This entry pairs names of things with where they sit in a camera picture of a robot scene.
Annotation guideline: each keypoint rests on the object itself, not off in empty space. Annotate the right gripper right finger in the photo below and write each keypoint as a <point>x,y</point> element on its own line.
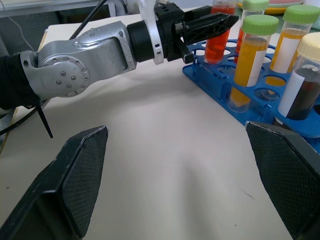
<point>280,170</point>

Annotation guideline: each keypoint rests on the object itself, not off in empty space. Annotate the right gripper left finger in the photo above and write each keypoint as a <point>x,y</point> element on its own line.
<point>75,175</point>

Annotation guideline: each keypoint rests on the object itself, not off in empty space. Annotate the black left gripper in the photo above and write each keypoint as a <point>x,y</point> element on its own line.
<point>166,27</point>

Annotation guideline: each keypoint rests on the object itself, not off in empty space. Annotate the brown tube with cream cap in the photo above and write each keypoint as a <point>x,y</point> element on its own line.
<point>303,95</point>

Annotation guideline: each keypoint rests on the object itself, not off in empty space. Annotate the orange-red tube with green cap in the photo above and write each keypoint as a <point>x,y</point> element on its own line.
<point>255,6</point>

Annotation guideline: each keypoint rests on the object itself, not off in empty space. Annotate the blue plastic test tube rack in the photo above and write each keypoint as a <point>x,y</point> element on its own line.
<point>212,75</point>

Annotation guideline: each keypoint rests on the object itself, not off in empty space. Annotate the black zip tie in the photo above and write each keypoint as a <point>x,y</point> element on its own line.
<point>45,120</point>

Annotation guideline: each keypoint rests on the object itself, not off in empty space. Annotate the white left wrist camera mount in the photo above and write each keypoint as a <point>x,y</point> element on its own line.
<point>150,27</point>

